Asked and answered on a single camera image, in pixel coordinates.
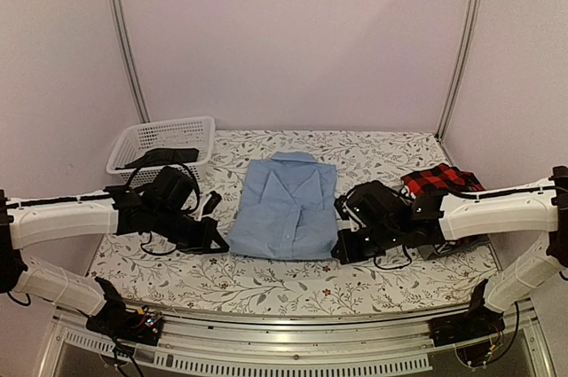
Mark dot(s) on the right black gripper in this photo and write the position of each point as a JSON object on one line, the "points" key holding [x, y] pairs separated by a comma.
{"points": [[349, 254]]}

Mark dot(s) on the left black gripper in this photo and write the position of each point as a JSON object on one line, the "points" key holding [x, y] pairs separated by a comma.
{"points": [[208, 233]]}

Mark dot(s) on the light blue long sleeve shirt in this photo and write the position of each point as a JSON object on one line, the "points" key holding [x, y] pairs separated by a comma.
{"points": [[286, 210]]}

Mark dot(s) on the red black plaid shirt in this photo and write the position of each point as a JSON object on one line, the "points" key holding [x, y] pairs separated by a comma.
{"points": [[443, 177]]}

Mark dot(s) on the grey shirt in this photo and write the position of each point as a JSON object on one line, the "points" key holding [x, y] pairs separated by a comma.
{"points": [[430, 253]]}

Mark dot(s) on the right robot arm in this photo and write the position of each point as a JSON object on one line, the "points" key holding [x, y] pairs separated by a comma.
{"points": [[384, 218]]}

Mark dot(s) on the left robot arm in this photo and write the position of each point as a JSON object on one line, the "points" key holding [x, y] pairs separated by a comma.
{"points": [[157, 207]]}

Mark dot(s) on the floral table mat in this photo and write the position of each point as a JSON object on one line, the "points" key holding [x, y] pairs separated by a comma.
{"points": [[146, 269]]}

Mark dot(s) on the dark shirt in basket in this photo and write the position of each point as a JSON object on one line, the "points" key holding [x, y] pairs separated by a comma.
{"points": [[163, 156]]}

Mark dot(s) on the white plastic basket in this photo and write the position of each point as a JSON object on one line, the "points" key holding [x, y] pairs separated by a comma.
{"points": [[194, 132]]}

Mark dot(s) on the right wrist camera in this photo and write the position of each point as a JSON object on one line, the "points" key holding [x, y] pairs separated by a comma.
{"points": [[348, 220]]}

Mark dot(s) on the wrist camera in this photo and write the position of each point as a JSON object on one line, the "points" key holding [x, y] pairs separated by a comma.
{"points": [[348, 220], [208, 205]]}

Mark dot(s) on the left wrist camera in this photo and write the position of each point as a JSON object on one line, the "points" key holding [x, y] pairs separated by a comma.
{"points": [[208, 205]]}

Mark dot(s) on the aluminium front rail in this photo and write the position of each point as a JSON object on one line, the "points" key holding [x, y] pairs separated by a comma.
{"points": [[198, 343]]}

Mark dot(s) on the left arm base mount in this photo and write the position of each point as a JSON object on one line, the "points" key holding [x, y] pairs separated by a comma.
{"points": [[116, 321]]}

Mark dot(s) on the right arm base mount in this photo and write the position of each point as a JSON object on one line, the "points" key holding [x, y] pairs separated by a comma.
{"points": [[476, 322]]}

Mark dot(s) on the right aluminium post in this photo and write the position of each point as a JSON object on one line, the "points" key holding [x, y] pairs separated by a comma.
{"points": [[466, 39]]}

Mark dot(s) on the aluminium post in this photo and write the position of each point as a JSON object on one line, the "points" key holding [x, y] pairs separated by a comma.
{"points": [[466, 39], [125, 49]]}

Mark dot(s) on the left aluminium post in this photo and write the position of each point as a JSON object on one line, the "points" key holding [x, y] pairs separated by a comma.
{"points": [[125, 49]]}

